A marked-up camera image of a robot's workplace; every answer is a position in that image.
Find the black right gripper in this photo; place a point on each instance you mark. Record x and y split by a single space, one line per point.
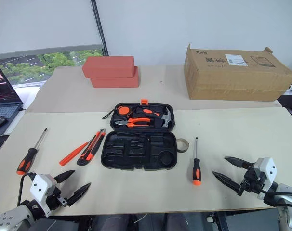
250 180

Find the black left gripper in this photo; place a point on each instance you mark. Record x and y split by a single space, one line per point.
57 197

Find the orange tester pen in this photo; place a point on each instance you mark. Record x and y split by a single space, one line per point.
72 154

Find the short screwdriver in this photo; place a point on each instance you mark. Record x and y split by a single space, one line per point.
196 170

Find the orange black utility knife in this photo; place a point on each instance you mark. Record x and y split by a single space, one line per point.
90 150

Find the long Phillips screwdriver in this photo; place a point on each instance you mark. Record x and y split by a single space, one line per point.
28 158

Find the grey tape roll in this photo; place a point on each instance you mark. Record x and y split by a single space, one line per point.
186 145

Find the black tool case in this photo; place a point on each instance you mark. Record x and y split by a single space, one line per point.
126 156

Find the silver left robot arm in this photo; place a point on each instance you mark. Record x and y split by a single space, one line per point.
8 220

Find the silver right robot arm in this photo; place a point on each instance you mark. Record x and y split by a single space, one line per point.
287 195

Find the orange black tape measure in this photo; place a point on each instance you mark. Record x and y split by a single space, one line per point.
123 110

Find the brown cardboard box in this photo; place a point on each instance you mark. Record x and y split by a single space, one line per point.
232 77

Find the red foam brick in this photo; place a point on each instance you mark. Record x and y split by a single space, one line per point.
114 82
107 66

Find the dark open laptop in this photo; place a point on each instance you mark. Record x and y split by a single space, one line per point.
1 96

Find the grey window blind bar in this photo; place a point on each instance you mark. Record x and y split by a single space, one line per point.
52 49

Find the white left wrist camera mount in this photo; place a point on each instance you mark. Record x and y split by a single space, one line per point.
41 186

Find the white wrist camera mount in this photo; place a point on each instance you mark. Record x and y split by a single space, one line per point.
266 168
41 186

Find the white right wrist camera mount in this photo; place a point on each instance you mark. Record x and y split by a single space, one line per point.
266 168

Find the black window frame pole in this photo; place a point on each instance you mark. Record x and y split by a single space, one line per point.
100 26

